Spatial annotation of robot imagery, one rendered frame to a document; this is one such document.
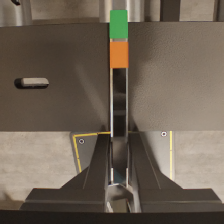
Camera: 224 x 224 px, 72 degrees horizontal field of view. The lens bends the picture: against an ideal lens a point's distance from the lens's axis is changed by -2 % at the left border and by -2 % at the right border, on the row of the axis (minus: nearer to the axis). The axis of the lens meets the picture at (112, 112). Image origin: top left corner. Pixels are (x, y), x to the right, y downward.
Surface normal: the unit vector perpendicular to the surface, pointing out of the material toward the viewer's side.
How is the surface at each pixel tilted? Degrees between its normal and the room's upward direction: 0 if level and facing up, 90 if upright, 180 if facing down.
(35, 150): 0
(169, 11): 0
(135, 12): 31
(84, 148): 0
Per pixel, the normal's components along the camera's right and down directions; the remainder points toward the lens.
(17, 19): 0.79, 0.14
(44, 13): -0.03, 0.25
